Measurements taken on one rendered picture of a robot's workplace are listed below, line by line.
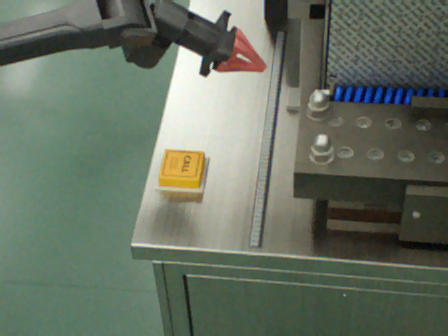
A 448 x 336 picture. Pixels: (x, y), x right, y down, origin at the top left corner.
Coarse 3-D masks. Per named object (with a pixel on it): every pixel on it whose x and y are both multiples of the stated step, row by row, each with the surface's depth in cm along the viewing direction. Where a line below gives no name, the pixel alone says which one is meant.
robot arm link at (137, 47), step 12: (144, 0) 134; (144, 12) 134; (120, 36) 130; (132, 36) 130; (144, 36) 131; (132, 48) 138; (144, 48) 139; (156, 48) 138; (168, 48) 140; (132, 60) 141; (144, 60) 141; (156, 60) 142
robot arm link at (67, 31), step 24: (96, 0) 131; (120, 0) 130; (0, 24) 129; (24, 24) 129; (48, 24) 129; (72, 24) 129; (96, 24) 129; (120, 24) 129; (144, 24) 130; (0, 48) 128; (24, 48) 129; (48, 48) 131; (72, 48) 132; (96, 48) 133
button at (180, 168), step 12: (168, 156) 147; (180, 156) 147; (192, 156) 147; (204, 156) 148; (168, 168) 145; (180, 168) 145; (192, 168) 145; (168, 180) 144; (180, 180) 144; (192, 180) 143
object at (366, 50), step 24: (336, 0) 129; (360, 0) 129; (384, 0) 128; (408, 0) 128; (336, 24) 133; (360, 24) 132; (384, 24) 132; (408, 24) 131; (432, 24) 131; (336, 48) 136; (360, 48) 135; (384, 48) 135; (408, 48) 134; (432, 48) 134; (336, 72) 140; (360, 72) 139; (384, 72) 138; (408, 72) 138; (432, 72) 137
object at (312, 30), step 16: (288, 0) 140; (304, 0) 140; (320, 0) 139; (288, 16) 142; (304, 16) 141; (320, 16) 141; (304, 32) 145; (320, 32) 144; (304, 48) 147; (320, 48) 147; (304, 64) 150; (320, 64) 149; (304, 80) 152; (320, 80) 152; (288, 96) 158; (304, 96) 155
